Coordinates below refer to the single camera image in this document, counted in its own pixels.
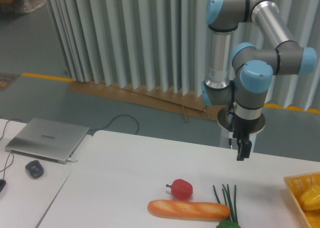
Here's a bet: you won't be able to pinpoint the silver Huawei laptop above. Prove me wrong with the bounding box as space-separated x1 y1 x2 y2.
5 118 89 164

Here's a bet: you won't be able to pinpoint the grey pleated curtain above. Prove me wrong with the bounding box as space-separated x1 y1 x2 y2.
45 0 320 110

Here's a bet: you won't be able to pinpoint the black floor cable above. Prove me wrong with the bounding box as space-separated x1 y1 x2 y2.
88 114 140 135

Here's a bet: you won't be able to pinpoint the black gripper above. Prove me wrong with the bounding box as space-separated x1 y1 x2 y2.
226 102 260 161

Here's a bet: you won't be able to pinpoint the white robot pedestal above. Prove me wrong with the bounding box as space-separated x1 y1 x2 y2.
217 107 266 152

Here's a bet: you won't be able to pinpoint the green toy chives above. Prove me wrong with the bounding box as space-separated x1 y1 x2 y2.
222 184 239 224

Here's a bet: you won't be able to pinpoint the black computer mouse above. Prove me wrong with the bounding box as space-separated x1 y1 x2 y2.
25 160 44 179

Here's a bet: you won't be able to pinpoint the black object at left edge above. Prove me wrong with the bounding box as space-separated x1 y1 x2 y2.
0 179 7 192

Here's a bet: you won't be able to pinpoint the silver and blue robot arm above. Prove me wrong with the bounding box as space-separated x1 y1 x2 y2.
201 0 318 161

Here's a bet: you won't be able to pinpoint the yellow wicker basket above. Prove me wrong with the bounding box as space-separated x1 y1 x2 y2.
284 172 320 227

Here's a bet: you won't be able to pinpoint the green toy bell pepper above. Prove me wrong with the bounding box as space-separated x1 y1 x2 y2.
216 220 241 228

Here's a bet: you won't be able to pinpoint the brown cardboard sheet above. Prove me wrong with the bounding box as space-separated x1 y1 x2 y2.
68 81 224 122

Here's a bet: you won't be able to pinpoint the toy baguette bread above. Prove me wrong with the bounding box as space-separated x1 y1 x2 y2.
147 199 231 221

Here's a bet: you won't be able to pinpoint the yellow toy bell pepper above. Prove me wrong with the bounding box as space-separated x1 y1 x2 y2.
299 184 320 211

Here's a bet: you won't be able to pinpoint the red toy bell pepper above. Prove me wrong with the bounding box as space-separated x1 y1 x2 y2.
166 179 193 200

